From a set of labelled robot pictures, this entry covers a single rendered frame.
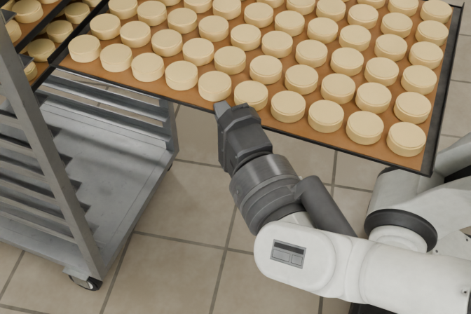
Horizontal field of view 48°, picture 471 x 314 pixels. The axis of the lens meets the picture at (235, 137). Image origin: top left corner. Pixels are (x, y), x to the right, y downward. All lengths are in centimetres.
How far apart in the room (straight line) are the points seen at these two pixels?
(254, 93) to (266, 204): 20
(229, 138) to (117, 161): 100
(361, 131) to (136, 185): 98
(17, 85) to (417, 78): 63
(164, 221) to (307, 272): 115
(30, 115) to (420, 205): 73
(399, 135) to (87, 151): 116
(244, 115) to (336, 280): 25
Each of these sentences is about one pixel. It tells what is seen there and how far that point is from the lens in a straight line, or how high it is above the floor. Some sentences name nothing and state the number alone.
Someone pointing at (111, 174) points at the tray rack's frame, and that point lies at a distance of 164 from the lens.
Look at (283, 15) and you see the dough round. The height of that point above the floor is 89.
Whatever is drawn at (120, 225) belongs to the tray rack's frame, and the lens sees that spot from 153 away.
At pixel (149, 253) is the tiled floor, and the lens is 164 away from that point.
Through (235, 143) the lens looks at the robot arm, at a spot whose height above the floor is 91.
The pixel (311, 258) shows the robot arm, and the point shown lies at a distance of 57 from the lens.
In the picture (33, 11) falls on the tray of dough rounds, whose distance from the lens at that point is 100.
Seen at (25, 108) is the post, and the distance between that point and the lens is 95.
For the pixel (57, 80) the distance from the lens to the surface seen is 169.
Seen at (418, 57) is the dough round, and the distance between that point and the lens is 88.
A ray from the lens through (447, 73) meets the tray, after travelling 90.
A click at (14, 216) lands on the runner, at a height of 25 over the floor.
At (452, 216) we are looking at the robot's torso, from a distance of 106.
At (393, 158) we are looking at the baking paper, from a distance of 75.
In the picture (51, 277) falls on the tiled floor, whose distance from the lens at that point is 168.
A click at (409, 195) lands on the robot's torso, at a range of 106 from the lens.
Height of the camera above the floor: 144
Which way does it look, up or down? 50 degrees down
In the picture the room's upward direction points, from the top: straight up
